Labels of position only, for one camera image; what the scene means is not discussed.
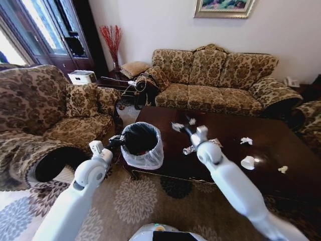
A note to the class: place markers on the floral armchair partly seen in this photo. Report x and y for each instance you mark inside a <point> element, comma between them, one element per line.
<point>309,120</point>

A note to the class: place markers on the dark wooden glass cabinet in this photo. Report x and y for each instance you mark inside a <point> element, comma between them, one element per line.
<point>50,32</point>

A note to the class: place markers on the dark corner table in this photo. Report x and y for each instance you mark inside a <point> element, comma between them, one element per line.
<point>309,88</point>

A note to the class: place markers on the translucent white bin liner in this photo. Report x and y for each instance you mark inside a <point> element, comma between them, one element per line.
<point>148,160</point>

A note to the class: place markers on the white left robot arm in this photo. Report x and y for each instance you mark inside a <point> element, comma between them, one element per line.
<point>82,185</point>

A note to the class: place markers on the floral three-seat sofa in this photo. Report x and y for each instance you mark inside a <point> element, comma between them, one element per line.
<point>213,82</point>

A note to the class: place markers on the dark wooden coffee table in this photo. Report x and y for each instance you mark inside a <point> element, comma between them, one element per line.
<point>250,125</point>

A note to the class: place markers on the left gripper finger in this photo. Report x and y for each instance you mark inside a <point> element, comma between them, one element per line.
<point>116,137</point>
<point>123,140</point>

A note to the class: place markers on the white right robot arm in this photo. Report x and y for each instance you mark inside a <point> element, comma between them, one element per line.
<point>225,173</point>

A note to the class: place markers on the golden brown throw pillow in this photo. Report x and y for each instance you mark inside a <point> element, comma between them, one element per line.
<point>134,69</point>

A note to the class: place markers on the crinkled printed snack wrapper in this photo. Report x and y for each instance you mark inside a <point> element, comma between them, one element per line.
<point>215,142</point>

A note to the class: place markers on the dark wooden side table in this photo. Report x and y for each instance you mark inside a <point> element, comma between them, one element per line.
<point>118,86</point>

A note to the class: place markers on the crushed silver drink can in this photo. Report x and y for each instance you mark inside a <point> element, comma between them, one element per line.
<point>187,150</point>

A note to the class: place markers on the black round trash bin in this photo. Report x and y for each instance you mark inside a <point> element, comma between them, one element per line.
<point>141,140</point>

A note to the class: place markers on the crushed white paper cup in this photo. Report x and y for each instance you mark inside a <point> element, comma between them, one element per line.
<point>247,162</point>

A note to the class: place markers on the tiny cream tissue scrap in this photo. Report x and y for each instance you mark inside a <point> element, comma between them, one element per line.
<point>283,169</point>

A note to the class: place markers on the white robot front shell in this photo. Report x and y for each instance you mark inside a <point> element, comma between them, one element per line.
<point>166,232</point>

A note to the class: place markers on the white desk telephone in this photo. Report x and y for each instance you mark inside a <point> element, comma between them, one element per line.
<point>291,81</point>

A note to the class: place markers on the gilt framed landscape painting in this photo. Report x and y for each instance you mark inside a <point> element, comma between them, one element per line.
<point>223,7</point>

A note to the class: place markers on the crumpled white paper ball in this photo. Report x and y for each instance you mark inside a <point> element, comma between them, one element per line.
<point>246,141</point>

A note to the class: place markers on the large crumpled white tissue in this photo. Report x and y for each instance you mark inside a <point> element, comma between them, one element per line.
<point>176,126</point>

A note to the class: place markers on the floral square cushion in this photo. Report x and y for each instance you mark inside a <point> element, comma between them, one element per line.
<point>81,100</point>

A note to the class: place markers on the red branches in vase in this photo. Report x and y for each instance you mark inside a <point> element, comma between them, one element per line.
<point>112,42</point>

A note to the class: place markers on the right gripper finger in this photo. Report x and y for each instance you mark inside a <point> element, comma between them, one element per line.
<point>182,127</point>
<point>188,120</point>

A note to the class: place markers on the small crumpled white tissue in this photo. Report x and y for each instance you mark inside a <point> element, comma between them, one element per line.
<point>192,121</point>

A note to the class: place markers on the white box appliance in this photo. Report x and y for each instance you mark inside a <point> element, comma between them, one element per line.
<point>81,76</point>

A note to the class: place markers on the floral armchair with cushion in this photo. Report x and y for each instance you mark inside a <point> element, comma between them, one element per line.
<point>30,110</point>

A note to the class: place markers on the beige floral rug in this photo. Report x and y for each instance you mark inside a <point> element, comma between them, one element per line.
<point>135,200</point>

